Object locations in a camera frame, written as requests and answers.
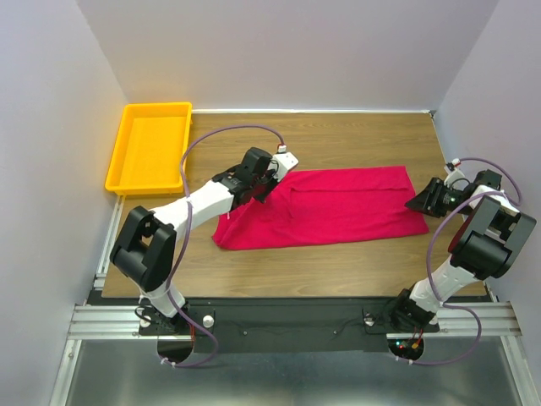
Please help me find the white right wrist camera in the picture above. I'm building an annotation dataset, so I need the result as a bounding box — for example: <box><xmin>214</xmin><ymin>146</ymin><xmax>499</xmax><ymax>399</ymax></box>
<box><xmin>444</xmin><ymin>158</ymin><xmax>467</xmax><ymax>188</ymax></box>

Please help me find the aluminium frame rail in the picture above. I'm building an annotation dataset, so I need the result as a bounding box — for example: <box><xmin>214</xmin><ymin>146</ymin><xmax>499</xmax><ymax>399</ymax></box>
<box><xmin>48</xmin><ymin>195</ymin><xmax>529</xmax><ymax>406</ymax></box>

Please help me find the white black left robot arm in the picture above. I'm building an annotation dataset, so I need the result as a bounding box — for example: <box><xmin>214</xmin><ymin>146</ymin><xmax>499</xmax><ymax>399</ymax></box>
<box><xmin>110</xmin><ymin>145</ymin><xmax>298</xmax><ymax>333</ymax></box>

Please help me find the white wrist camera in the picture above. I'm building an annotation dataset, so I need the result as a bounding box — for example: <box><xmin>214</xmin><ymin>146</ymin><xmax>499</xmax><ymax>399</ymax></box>
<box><xmin>444</xmin><ymin>158</ymin><xmax>467</xmax><ymax>188</ymax></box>
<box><xmin>272</xmin><ymin>144</ymin><xmax>299</xmax><ymax>177</ymax></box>

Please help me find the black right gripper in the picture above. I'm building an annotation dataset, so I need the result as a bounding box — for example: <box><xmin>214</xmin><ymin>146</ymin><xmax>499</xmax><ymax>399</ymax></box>
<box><xmin>403</xmin><ymin>176</ymin><xmax>473</xmax><ymax>217</ymax></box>

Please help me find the yellow plastic tray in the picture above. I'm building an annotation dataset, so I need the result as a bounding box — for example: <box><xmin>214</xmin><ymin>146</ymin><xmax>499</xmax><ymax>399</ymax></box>
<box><xmin>105</xmin><ymin>102</ymin><xmax>192</xmax><ymax>196</ymax></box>

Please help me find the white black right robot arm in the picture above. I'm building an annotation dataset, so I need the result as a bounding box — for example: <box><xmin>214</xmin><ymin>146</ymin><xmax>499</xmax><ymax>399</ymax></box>
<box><xmin>389</xmin><ymin>169</ymin><xmax>537</xmax><ymax>332</ymax></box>

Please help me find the pink t shirt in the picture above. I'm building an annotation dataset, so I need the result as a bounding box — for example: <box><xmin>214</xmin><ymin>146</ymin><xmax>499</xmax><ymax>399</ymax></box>
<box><xmin>212</xmin><ymin>166</ymin><xmax>429</xmax><ymax>250</ymax></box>

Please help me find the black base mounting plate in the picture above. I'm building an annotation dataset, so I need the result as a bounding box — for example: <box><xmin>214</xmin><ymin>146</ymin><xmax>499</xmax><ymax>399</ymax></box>
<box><xmin>134</xmin><ymin>297</ymin><xmax>439</xmax><ymax>354</ymax></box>

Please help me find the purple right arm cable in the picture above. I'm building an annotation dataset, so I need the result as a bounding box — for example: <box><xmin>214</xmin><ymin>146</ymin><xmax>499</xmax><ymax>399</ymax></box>
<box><xmin>396</xmin><ymin>157</ymin><xmax>523</xmax><ymax>366</ymax></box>

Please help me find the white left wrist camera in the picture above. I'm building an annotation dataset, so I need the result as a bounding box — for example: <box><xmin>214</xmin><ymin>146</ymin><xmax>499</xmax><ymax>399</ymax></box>
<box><xmin>272</xmin><ymin>144</ymin><xmax>299</xmax><ymax>177</ymax></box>

